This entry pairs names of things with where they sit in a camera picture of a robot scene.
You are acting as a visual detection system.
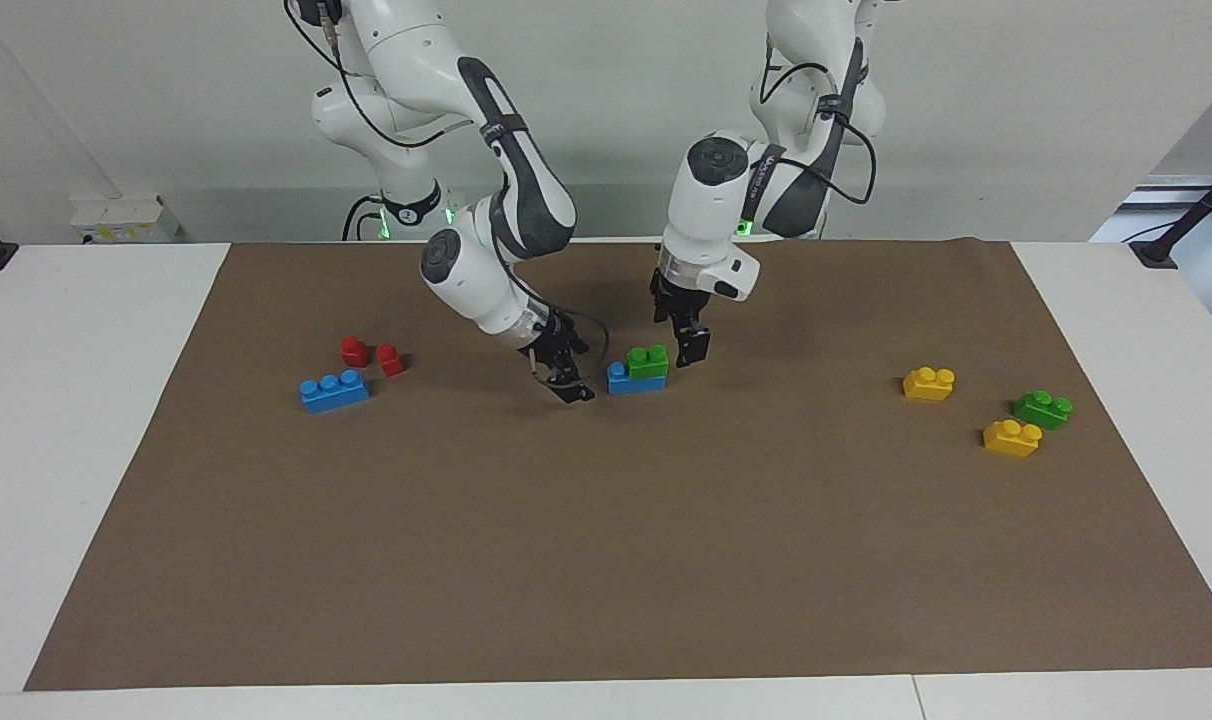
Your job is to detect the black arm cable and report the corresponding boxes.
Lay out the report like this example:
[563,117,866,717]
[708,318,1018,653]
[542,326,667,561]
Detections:
[759,30,878,207]
[284,0,613,389]

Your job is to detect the brown paper table mat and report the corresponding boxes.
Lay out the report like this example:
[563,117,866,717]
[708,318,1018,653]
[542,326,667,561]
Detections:
[24,238,1212,692]

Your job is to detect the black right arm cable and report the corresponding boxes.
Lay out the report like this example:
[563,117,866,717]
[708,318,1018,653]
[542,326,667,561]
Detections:
[284,0,613,389]

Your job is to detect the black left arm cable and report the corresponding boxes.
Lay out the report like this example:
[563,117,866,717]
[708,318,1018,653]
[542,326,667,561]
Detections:
[759,30,878,207]

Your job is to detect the black angled stand pole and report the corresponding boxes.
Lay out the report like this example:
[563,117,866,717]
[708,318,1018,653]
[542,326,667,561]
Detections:
[1129,158,1212,270]

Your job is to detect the yellow two-stud toy block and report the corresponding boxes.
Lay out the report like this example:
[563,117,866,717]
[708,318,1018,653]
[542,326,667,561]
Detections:
[902,366,957,403]
[982,419,1045,459]

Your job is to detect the blue three-stud toy block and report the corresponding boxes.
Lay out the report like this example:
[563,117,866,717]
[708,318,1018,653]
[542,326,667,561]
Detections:
[606,361,669,396]
[299,369,372,415]

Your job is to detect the white power strip box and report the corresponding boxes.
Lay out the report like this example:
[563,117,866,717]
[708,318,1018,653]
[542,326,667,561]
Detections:
[70,194,179,245]

